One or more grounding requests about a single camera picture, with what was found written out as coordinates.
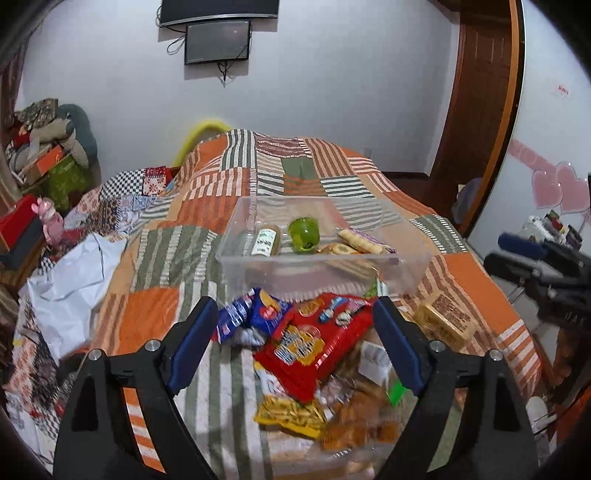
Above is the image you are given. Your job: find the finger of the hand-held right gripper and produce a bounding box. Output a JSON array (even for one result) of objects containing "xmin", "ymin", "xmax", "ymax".
[
  {"xmin": 483, "ymin": 253, "xmax": 561, "ymax": 291},
  {"xmin": 498, "ymin": 232, "xmax": 583, "ymax": 261}
]

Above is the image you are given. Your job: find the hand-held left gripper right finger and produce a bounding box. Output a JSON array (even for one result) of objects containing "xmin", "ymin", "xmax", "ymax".
[{"xmin": 372, "ymin": 296, "xmax": 541, "ymax": 480}]

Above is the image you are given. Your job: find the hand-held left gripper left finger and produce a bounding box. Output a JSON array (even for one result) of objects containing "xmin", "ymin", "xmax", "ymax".
[{"xmin": 53, "ymin": 296, "xmax": 220, "ymax": 480}]

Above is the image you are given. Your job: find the clear bag green seal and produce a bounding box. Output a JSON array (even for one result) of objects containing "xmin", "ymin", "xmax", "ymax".
[{"xmin": 318, "ymin": 337, "xmax": 416, "ymax": 455}]

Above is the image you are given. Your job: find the red snack bag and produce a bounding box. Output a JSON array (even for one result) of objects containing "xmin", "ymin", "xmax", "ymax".
[{"xmin": 253, "ymin": 292, "xmax": 377, "ymax": 404}]

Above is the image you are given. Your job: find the clear plastic container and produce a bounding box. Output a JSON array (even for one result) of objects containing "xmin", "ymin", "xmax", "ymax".
[{"xmin": 215, "ymin": 196, "xmax": 432, "ymax": 301}]

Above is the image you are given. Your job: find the cluster of toiletry bottles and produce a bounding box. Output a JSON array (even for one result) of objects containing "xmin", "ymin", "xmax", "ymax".
[{"xmin": 522, "ymin": 210, "xmax": 585, "ymax": 252}]

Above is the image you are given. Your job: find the orange striped patchwork blanket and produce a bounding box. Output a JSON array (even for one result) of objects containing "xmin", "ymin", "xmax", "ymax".
[{"xmin": 90, "ymin": 129, "xmax": 546, "ymax": 480}]

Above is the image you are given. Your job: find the beige snack box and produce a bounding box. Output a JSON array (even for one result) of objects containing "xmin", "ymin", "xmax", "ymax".
[{"xmin": 413, "ymin": 291, "xmax": 479, "ymax": 350}]

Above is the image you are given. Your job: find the pink heart sticker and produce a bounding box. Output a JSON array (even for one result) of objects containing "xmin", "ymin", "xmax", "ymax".
[
  {"xmin": 531, "ymin": 168, "xmax": 565, "ymax": 210},
  {"xmin": 556, "ymin": 161, "xmax": 591, "ymax": 215}
]

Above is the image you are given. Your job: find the grey garment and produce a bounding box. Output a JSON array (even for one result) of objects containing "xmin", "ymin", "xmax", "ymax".
[{"xmin": 452, "ymin": 178, "xmax": 484, "ymax": 223}]

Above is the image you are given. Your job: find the blue yellow snack packet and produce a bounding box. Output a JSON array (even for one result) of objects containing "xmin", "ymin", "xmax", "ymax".
[{"xmin": 249, "ymin": 288, "xmax": 295, "ymax": 334}]

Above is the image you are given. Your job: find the long biscuit packet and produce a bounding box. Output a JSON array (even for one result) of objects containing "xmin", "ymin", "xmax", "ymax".
[{"xmin": 337, "ymin": 227, "xmax": 397, "ymax": 256}]

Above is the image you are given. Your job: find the round cookie packet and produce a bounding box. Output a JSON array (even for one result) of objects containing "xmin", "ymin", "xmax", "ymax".
[{"xmin": 318, "ymin": 243, "xmax": 365, "ymax": 257}]

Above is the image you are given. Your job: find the small bottle green label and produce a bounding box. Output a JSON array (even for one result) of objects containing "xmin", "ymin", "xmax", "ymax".
[{"xmin": 250, "ymin": 224, "xmax": 282, "ymax": 258}]

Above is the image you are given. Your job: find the white plastic sheet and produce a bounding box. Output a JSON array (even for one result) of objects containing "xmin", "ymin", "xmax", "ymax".
[{"xmin": 28, "ymin": 233, "xmax": 127, "ymax": 363}]

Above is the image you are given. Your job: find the green jelly cup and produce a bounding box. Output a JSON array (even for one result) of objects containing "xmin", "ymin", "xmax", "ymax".
[{"xmin": 287, "ymin": 217, "xmax": 321, "ymax": 254}]

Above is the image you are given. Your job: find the brown wooden door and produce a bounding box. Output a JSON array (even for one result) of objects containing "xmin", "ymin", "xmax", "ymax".
[{"xmin": 427, "ymin": 0, "xmax": 527, "ymax": 236}]

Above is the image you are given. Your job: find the checkered patchwork quilt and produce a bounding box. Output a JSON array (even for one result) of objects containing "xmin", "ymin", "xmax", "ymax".
[{"xmin": 2, "ymin": 165, "xmax": 182, "ymax": 472}]

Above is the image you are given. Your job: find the pink plush toy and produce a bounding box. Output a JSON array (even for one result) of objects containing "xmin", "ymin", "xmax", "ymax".
[{"xmin": 32, "ymin": 196, "xmax": 65, "ymax": 243}]

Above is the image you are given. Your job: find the dark flat box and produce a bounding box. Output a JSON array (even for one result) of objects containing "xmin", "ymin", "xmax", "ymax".
[{"xmin": 0, "ymin": 217, "xmax": 48, "ymax": 271}]

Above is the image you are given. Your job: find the green box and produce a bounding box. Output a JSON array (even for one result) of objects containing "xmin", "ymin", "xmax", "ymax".
[{"xmin": 44, "ymin": 154, "xmax": 90, "ymax": 210}]

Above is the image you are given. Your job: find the red box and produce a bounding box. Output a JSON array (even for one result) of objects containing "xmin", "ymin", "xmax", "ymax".
[{"xmin": 0, "ymin": 194, "xmax": 44, "ymax": 252}]

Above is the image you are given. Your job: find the yellow fuzzy cushion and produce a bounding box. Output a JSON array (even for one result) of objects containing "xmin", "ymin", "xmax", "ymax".
[{"xmin": 178, "ymin": 119, "xmax": 236, "ymax": 163}]

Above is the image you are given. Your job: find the orange box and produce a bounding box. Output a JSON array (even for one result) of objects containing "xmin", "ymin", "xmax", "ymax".
[{"xmin": 21, "ymin": 145, "xmax": 65, "ymax": 179}]

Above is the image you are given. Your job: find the grey cushion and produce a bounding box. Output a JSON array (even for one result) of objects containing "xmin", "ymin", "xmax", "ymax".
[{"xmin": 55, "ymin": 104, "xmax": 100, "ymax": 169}]

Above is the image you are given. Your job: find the dark patterned cloth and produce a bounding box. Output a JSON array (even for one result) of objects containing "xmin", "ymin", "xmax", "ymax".
[{"xmin": 14, "ymin": 98, "xmax": 59, "ymax": 128}]

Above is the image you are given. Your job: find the striped brown curtain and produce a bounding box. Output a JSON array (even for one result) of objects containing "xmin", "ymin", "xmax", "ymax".
[{"xmin": 0, "ymin": 46, "xmax": 28, "ymax": 132}]

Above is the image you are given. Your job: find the large black monitor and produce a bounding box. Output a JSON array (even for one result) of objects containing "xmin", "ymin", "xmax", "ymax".
[{"xmin": 159, "ymin": 0, "xmax": 281, "ymax": 27}]

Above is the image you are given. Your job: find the small black wall screen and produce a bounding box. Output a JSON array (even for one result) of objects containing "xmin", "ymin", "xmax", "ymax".
[{"xmin": 184, "ymin": 20, "xmax": 252, "ymax": 66}]

